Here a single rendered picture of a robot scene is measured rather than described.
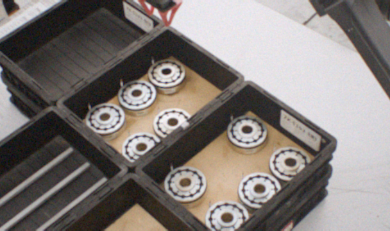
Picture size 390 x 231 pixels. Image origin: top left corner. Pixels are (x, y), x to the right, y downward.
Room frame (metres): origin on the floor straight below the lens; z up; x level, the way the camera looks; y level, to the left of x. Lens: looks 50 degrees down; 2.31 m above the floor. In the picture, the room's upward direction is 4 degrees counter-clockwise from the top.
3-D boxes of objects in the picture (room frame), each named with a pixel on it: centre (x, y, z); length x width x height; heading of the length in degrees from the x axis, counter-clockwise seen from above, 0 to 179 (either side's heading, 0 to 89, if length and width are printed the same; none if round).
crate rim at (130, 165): (1.25, 0.11, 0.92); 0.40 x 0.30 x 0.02; 132
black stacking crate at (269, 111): (1.03, -0.09, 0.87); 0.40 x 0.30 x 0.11; 132
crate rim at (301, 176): (1.03, -0.09, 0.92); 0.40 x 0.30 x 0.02; 132
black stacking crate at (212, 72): (1.25, 0.11, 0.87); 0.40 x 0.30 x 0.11; 132
